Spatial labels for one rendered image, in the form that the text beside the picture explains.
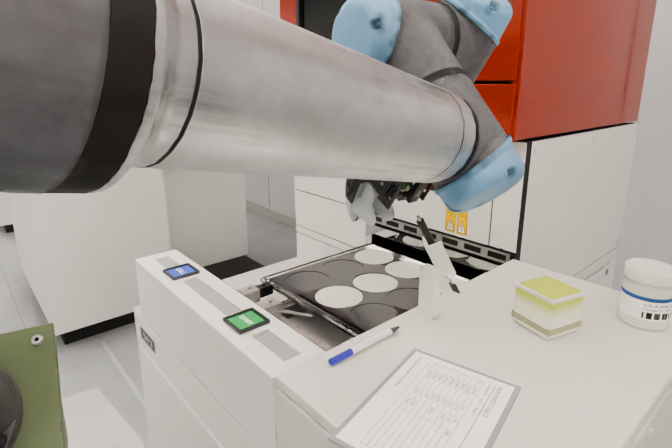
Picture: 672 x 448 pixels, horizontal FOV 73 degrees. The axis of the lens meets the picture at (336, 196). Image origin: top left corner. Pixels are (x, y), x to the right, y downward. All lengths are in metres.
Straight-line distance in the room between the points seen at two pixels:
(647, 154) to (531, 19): 1.58
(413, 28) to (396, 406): 0.42
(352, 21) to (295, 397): 0.45
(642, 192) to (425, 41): 2.15
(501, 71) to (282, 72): 0.82
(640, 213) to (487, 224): 1.51
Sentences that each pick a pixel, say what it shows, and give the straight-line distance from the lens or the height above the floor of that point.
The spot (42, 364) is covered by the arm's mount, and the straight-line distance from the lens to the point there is 0.70.
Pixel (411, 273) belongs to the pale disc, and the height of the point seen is 0.90.
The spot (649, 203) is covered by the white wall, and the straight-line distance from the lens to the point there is 2.52.
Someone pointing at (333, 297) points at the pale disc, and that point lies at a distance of 0.98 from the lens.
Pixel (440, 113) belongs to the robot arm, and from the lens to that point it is 0.31.
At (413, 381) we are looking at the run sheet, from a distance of 0.64.
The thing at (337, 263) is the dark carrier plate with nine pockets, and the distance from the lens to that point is 1.15.
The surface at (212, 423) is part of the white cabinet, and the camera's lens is 0.92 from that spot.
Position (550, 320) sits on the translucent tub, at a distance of 0.76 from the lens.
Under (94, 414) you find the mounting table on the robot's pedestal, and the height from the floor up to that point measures 0.82.
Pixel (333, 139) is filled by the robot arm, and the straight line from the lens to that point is 0.22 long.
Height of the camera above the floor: 1.34
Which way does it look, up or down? 14 degrees down
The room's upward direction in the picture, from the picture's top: straight up
